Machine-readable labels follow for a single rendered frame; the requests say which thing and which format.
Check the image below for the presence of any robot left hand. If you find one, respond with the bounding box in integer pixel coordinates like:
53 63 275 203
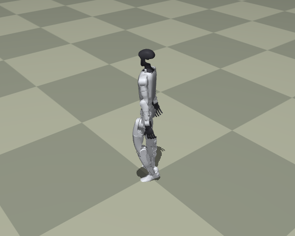
144 121 156 139

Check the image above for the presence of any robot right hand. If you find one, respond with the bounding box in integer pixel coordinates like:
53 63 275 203
152 102 162 117

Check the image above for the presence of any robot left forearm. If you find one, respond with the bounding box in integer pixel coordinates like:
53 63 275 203
140 101 150 126

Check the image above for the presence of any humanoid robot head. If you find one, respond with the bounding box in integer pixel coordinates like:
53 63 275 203
138 49 155 73

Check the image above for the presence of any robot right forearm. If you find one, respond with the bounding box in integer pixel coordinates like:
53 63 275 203
153 94 158 104

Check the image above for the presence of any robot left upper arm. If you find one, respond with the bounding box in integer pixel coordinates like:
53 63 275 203
138 75 148 105

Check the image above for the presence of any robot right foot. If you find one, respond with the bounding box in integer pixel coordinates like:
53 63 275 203
142 165 159 172

